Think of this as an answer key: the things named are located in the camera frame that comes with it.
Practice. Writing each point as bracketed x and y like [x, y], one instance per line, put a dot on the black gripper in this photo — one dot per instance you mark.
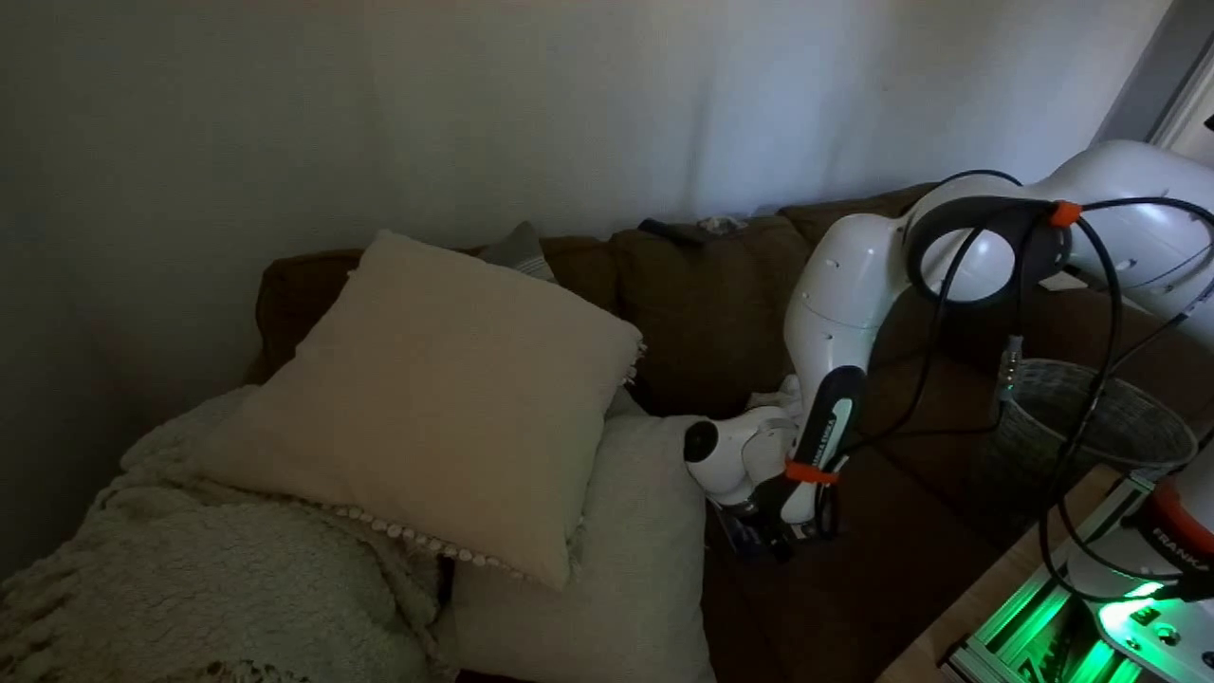
[796, 514]

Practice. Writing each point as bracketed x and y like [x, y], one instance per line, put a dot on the blue book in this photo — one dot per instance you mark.
[747, 529]

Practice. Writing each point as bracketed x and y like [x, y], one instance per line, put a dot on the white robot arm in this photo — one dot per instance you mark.
[1010, 254]

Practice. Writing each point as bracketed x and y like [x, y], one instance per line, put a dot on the white pillow underneath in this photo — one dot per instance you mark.
[631, 608]

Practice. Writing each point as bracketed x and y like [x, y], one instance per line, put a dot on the cream square pillow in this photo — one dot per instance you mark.
[444, 402]

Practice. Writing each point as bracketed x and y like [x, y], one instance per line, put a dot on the crumpled white cloth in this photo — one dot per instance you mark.
[788, 404]

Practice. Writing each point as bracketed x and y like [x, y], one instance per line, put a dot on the brown sofa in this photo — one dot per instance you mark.
[932, 503]

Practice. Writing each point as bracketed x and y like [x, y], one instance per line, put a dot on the brown left back cushion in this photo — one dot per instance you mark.
[712, 312]

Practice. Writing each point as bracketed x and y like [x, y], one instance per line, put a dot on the green lit device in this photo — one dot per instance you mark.
[1125, 596]

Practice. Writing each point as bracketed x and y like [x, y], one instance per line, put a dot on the pale knitted throw blanket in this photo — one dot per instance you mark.
[188, 582]

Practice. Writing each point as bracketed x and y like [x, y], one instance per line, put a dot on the grey wire waste basket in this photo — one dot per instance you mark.
[1053, 428]

